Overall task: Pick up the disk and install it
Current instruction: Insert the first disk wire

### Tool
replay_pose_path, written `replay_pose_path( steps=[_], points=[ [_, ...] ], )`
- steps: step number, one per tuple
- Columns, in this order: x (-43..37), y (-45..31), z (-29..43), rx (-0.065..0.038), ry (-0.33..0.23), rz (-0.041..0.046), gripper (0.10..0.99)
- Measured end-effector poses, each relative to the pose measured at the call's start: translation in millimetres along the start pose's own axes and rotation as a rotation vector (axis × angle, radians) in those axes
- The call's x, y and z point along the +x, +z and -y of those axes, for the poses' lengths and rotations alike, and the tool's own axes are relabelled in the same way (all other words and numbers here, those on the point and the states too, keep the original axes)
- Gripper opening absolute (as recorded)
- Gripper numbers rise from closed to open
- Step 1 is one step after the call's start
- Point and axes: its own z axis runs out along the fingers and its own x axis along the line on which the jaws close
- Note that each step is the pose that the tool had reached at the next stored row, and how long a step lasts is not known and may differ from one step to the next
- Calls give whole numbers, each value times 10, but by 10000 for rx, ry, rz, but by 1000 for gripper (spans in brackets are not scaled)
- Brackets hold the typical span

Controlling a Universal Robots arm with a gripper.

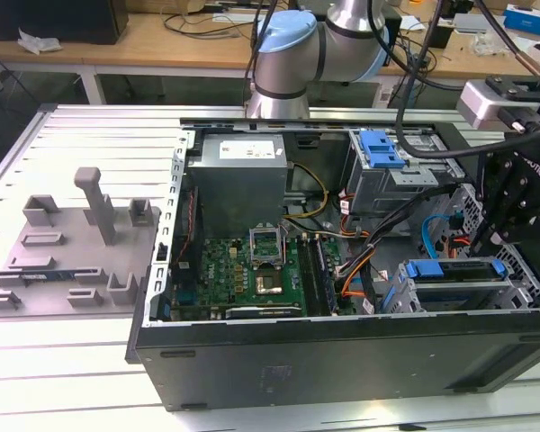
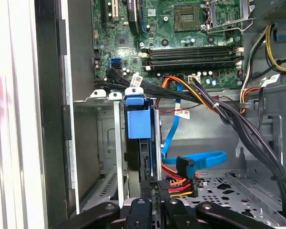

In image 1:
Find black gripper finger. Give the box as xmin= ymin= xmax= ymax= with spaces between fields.
xmin=494 ymin=211 xmax=540 ymax=247
xmin=470 ymin=152 xmax=518 ymax=252

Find hard disk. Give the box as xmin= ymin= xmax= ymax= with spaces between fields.
xmin=382 ymin=256 xmax=509 ymax=310

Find grey metal disk bay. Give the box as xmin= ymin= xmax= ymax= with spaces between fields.
xmin=382 ymin=258 xmax=540 ymax=315

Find blue plastic latch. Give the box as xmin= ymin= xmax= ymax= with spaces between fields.
xmin=359 ymin=129 xmax=409 ymax=170

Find grey optical drive cage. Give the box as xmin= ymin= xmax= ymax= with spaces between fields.
xmin=346 ymin=128 xmax=464 ymax=218

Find clear plastic wrap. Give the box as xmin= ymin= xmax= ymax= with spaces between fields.
xmin=471 ymin=26 xmax=509 ymax=58

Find flat grey device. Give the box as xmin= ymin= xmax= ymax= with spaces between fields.
xmin=452 ymin=12 xmax=508 ymax=34

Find blue cardboard box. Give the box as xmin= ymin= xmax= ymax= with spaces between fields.
xmin=502 ymin=3 xmax=540 ymax=38

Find dark installed RAM stick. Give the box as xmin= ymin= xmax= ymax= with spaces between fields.
xmin=315 ymin=236 xmax=338 ymax=315

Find black RAM slot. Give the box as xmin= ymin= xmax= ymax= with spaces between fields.
xmin=296 ymin=236 xmax=319 ymax=316

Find black open PC case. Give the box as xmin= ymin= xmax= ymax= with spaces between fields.
xmin=124 ymin=110 xmax=540 ymax=413

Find CPU socket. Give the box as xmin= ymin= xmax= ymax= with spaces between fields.
xmin=254 ymin=267 xmax=284 ymax=297

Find metal socket cover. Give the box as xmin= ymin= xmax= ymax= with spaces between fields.
xmin=248 ymin=223 xmax=284 ymax=270

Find grey power supply unit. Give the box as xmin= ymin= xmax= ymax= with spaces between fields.
xmin=186 ymin=133 xmax=292 ymax=226

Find black graphics card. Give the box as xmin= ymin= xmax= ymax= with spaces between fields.
xmin=224 ymin=305 xmax=305 ymax=321

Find green motherboard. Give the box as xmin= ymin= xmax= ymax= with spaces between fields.
xmin=170 ymin=224 xmax=356 ymax=317

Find white paper sheet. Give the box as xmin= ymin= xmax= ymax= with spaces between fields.
xmin=212 ymin=12 xmax=267 ymax=24

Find wooden desk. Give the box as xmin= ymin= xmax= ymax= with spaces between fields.
xmin=0 ymin=8 xmax=540 ymax=91

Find grey parts rack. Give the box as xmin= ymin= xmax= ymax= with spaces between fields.
xmin=0 ymin=166 xmax=163 ymax=319

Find RAM stick with blue label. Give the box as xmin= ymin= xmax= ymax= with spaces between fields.
xmin=22 ymin=269 xmax=76 ymax=283

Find large black box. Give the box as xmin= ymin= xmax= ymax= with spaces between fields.
xmin=0 ymin=0 xmax=130 ymax=46

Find crumpled clear plastic bag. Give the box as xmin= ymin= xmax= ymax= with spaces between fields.
xmin=16 ymin=27 xmax=63 ymax=56

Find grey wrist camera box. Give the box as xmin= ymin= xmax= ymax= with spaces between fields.
xmin=456 ymin=76 xmax=540 ymax=134

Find blue data wire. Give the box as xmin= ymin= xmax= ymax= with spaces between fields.
xmin=420 ymin=214 xmax=461 ymax=260

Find black cable bundle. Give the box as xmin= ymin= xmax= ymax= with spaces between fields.
xmin=362 ymin=182 xmax=461 ymax=312

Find thick black camera cable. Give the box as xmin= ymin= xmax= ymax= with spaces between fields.
xmin=394 ymin=0 xmax=518 ymax=158
xmin=474 ymin=0 xmax=540 ymax=73

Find orange coloured wire bundle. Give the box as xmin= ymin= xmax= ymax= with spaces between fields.
xmin=336 ymin=229 xmax=380 ymax=299

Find yellow power wires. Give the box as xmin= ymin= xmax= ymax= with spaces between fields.
xmin=282 ymin=163 xmax=329 ymax=222

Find thin black cable loop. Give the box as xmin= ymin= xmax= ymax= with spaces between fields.
xmin=163 ymin=12 xmax=253 ymax=41

